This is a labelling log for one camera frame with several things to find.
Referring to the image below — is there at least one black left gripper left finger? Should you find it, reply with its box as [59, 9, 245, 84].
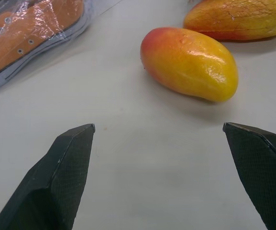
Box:
[0, 123, 96, 230]

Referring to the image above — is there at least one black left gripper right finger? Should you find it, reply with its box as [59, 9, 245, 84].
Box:
[222, 122, 276, 230]

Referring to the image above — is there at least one smooth yellow-red mango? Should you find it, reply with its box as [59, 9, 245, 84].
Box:
[140, 27, 239, 103]

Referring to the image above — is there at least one orange sneaker in plastic wrap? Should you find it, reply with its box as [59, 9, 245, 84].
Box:
[0, 0, 90, 99]

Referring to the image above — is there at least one cracked yellow-red mango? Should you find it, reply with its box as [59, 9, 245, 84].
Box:
[183, 0, 276, 41]

